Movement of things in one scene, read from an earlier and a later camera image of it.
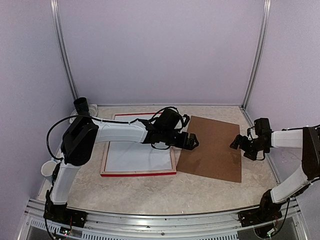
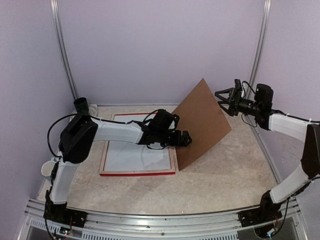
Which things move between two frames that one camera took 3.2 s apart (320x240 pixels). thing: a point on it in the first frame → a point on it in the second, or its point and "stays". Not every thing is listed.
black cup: x=81 y=105 stays
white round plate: x=93 y=110 stays
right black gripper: x=252 y=156 → x=233 y=110
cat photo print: x=128 y=156 stays
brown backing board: x=213 y=156 → x=200 y=115
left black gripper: x=190 y=146 stays
